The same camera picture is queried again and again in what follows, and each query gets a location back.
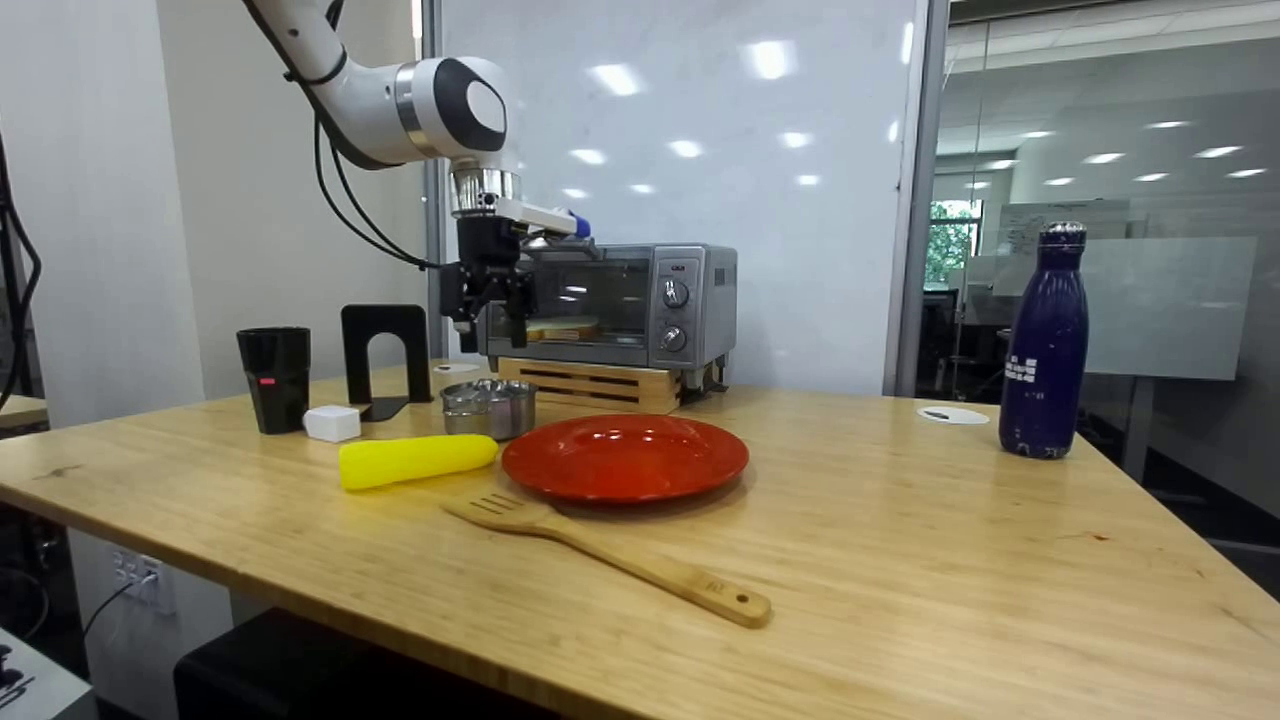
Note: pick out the black plastic cup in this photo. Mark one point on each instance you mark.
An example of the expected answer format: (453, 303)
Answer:
(278, 377)

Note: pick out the black metal bookend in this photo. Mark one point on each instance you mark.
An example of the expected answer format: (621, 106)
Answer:
(372, 343)

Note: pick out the yellow toy corn cob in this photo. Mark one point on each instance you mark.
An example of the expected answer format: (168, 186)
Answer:
(364, 465)

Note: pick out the silver toaster oven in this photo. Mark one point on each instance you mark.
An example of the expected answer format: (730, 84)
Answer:
(650, 305)

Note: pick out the dark blue water bottle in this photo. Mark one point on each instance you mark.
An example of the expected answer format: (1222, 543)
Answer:
(1045, 354)

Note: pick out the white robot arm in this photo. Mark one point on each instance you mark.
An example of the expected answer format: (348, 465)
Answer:
(431, 111)

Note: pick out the small steel pot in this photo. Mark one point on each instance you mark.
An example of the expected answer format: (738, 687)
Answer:
(497, 411)

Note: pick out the wooden slatted crate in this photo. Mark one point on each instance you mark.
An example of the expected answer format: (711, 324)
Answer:
(650, 388)

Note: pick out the wooden slotted spatula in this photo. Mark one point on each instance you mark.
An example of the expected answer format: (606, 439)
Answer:
(696, 587)

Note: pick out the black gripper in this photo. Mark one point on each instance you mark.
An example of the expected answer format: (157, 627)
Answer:
(488, 270)

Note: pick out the red round plate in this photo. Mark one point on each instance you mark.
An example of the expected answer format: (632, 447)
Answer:
(624, 458)

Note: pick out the white round coaster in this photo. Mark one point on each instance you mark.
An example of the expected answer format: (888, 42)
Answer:
(955, 412)

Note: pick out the small white block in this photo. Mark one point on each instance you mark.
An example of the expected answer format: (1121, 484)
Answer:
(334, 421)

